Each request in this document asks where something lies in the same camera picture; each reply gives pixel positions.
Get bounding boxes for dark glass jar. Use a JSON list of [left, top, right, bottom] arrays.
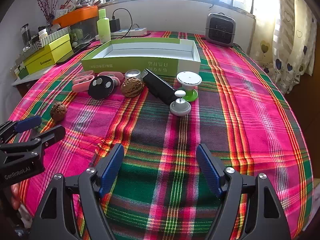
[[20, 24, 31, 44]]

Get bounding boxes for white power strip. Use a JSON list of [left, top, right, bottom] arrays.
[[110, 27, 148, 37]]

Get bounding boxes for orange box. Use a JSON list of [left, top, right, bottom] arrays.
[[52, 5, 99, 28]]

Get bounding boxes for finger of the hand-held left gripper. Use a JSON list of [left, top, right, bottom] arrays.
[[0, 125, 66, 159], [0, 115, 42, 144]]

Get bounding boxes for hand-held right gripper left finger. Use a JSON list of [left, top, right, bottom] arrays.
[[29, 144, 125, 240]]

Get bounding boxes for small brown walnut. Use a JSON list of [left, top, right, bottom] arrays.
[[50, 102, 67, 122]]

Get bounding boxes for black phone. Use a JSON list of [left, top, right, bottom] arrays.
[[56, 42, 91, 65]]

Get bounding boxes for green and white shallow box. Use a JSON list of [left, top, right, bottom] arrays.
[[80, 37, 201, 77]]

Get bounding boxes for glass tank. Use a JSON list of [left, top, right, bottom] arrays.
[[59, 17, 98, 43]]

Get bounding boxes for black disc with silver buttons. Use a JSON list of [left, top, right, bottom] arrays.
[[88, 76, 115, 100]]

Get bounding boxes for pink green plaid cloth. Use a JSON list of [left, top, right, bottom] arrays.
[[7, 31, 314, 240]]

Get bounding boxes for person's left hand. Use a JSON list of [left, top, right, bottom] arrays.
[[10, 182, 22, 210]]

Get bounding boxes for red flower branches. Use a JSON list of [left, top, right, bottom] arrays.
[[32, 0, 68, 27]]

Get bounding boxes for yellow-green box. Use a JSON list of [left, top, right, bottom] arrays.
[[23, 34, 74, 75]]

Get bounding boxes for grey and white knob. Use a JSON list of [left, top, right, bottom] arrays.
[[169, 90, 190, 117]]

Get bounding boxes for small clear jar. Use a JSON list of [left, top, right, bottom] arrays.
[[125, 69, 142, 80]]

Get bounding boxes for green white striped box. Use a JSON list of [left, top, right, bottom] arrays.
[[22, 26, 71, 55]]

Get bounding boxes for pink clip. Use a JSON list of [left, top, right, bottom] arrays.
[[72, 76, 95, 92], [96, 71, 125, 87], [75, 70, 95, 82]]

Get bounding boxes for black charger adapter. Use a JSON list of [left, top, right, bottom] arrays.
[[109, 18, 121, 33]]

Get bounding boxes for green stand with white top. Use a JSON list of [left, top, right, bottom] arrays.
[[176, 71, 202, 102]]

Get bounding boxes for light green bottle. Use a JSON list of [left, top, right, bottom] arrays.
[[97, 9, 111, 44]]

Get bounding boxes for heart print curtain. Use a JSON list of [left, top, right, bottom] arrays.
[[250, 0, 320, 95]]

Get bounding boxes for large brown walnut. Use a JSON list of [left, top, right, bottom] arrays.
[[121, 77, 142, 98]]

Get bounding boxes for white side table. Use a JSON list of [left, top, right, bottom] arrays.
[[11, 62, 63, 98]]

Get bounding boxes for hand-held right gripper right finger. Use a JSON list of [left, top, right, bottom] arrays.
[[196, 144, 292, 240]]

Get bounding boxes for grey space heater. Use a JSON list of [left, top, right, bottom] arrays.
[[205, 12, 237, 47]]

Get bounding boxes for black cable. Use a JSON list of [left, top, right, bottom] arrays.
[[112, 8, 137, 39]]

